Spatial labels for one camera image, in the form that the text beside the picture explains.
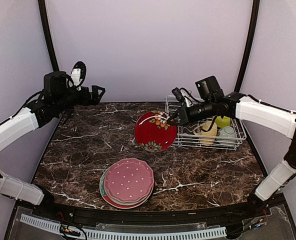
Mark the lime green cup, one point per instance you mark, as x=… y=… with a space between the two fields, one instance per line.
x=222 y=122

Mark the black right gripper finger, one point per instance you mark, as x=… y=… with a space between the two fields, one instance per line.
x=172 y=122
x=178 y=115

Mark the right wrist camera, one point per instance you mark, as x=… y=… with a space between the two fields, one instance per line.
x=183 y=96

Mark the pink dotted bowl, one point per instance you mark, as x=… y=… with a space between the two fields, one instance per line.
x=132 y=163

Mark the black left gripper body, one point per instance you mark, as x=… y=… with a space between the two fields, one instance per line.
x=85 y=100

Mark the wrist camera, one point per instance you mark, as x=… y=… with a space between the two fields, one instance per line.
x=78 y=75
x=183 y=96

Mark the striped rim cream plate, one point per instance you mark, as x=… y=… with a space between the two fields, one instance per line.
x=151 y=193

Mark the small red flower plate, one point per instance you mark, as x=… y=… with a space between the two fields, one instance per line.
x=153 y=133

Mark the pale yellow mug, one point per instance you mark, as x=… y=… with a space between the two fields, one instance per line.
x=207 y=133

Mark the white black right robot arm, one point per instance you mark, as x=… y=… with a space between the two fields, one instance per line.
x=236 y=105

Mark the white wire dish rack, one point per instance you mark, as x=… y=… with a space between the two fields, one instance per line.
x=189 y=136

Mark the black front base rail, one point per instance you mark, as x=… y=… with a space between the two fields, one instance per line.
x=169 y=209

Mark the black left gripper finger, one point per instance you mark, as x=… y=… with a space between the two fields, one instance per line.
x=96 y=88
x=97 y=95

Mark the pale green glass cup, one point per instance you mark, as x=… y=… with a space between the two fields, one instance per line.
x=228 y=132

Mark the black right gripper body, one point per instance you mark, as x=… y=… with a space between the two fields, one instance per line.
x=191 y=117

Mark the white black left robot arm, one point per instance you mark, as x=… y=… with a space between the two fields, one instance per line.
x=61 y=92

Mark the white slotted cable duct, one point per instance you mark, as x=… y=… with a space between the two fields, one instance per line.
x=55 y=227

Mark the right black frame post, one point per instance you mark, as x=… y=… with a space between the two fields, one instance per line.
x=248 y=45

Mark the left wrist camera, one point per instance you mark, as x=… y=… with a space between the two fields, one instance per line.
x=78 y=75

